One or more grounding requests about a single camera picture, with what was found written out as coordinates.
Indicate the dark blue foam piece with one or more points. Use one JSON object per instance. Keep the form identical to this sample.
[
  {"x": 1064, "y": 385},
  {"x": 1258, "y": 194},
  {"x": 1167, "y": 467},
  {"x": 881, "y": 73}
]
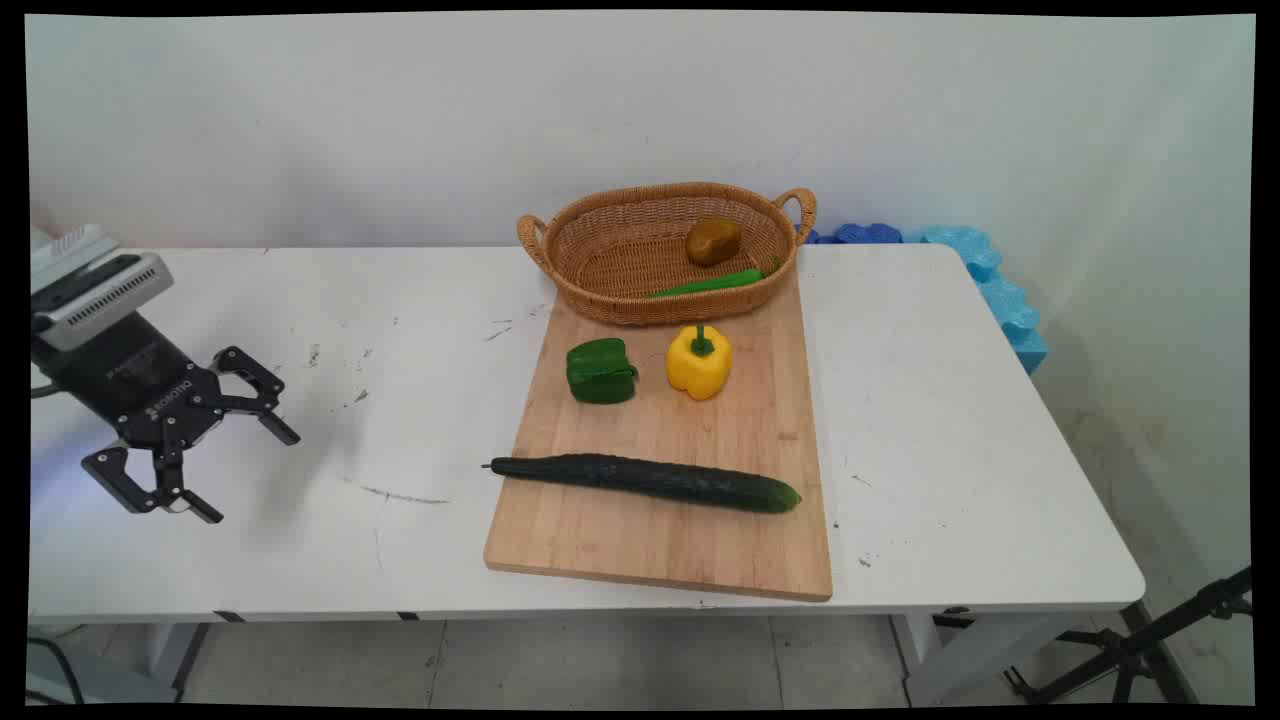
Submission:
[{"x": 865, "y": 234}]

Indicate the wooden cutting board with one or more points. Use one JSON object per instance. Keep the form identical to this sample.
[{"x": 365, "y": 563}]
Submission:
[{"x": 680, "y": 540}]

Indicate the yellow bell pepper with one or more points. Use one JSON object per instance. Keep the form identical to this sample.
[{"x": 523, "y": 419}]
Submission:
[{"x": 698, "y": 365}]

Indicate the small green cucumber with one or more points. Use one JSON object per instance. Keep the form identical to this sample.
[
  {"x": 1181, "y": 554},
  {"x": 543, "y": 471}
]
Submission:
[{"x": 715, "y": 282}]

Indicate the white table leg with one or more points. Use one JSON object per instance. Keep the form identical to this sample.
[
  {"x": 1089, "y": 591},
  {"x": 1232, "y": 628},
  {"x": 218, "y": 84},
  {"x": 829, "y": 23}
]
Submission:
[
  {"x": 950, "y": 665},
  {"x": 165, "y": 650}
]

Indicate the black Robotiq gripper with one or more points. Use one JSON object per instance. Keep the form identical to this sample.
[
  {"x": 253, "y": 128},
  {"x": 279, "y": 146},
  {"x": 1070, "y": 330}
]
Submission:
[{"x": 140, "y": 385}]

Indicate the brown potato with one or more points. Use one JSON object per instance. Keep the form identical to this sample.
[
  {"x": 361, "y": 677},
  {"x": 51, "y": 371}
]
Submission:
[{"x": 713, "y": 242}]

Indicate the woven wicker basket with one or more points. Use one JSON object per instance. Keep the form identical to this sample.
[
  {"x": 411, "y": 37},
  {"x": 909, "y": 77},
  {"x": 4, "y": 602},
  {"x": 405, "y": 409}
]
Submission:
[{"x": 620, "y": 255}]

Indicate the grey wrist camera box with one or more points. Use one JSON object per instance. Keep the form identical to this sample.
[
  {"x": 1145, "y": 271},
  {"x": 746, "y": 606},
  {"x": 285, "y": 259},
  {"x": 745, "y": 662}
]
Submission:
[{"x": 100, "y": 300}]

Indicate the light blue foam piece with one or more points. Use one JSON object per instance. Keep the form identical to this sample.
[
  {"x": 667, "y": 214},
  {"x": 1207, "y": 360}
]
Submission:
[{"x": 1005, "y": 300}]

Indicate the green bell pepper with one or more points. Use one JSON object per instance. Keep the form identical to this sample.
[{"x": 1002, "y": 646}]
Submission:
[{"x": 600, "y": 372}]

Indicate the dark green cucumber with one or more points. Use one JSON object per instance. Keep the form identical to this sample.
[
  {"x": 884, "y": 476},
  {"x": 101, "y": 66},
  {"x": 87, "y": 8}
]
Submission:
[{"x": 650, "y": 480}]

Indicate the black tripod stand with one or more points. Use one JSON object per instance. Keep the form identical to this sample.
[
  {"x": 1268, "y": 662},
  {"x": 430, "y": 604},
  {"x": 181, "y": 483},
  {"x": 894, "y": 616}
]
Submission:
[{"x": 1130, "y": 650}]

